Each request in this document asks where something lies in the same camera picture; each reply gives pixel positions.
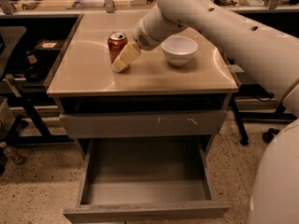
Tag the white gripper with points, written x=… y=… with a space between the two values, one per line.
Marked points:
x=144 y=38

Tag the red coke can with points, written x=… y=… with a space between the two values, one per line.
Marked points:
x=116 y=42

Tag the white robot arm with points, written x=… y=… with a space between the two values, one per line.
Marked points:
x=271 y=58

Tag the grey drawer cabinet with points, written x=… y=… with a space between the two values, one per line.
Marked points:
x=84 y=82

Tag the closed top drawer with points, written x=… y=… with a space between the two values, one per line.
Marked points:
x=143 y=124

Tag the open middle drawer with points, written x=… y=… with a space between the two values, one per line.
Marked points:
x=140 y=179

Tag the white bowl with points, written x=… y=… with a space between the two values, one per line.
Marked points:
x=179 y=50

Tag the grey office chair left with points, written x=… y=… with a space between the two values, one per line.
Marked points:
x=10 y=37

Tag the plastic bottle on floor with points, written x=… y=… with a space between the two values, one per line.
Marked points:
x=12 y=153

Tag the black office chair base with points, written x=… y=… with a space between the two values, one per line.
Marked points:
x=269 y=135

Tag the black desk frame leg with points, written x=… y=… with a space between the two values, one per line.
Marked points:
x=244 y=137

